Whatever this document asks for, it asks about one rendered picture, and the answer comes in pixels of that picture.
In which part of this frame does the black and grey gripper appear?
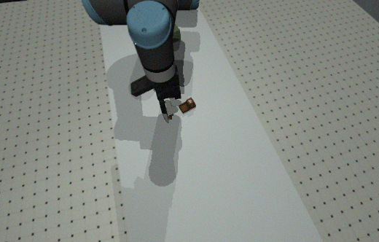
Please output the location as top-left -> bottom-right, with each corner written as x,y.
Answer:
155,65 -> 181,123

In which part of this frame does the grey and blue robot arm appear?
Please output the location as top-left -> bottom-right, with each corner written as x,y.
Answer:
82,0 -> 199,97

